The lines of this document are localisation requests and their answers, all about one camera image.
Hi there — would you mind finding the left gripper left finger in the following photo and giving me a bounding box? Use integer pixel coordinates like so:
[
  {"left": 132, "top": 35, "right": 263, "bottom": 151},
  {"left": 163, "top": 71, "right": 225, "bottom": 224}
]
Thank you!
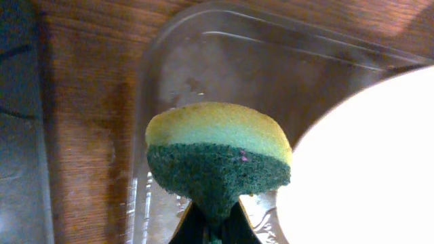
[{"left": 169, "top": 202, "right": 207, "bottom": 244}]

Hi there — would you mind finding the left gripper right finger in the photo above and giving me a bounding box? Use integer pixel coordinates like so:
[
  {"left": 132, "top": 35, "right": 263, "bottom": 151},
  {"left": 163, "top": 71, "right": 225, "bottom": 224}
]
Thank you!
[{"left": 220, "top": 202, "right": 261, "bottom": 244}]

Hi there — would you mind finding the green yellow sponge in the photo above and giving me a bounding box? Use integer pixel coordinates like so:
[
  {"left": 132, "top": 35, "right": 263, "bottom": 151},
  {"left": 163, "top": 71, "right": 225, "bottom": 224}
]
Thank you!
[{"left": 145, "top": 102, "right": 292, "bottom": 226}]

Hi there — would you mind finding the white plate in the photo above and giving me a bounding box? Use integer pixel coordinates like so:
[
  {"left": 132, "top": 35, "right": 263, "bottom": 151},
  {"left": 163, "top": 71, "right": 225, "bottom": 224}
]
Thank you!
[{"left": 277, "top": 67, "right": 433, "bottom": 244}]

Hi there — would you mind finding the black plastic tray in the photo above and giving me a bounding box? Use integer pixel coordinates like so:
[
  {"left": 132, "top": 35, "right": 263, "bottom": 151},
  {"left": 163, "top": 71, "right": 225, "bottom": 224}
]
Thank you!
[{"left": 1, "top": 0, "right": 54, "bottom": 243}]

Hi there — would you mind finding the brown translucent tray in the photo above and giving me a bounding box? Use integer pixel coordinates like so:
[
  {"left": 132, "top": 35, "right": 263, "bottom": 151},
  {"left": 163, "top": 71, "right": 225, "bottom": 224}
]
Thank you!
[{"left": 127, "top": 1, "right": 433, "bottom": 243}]

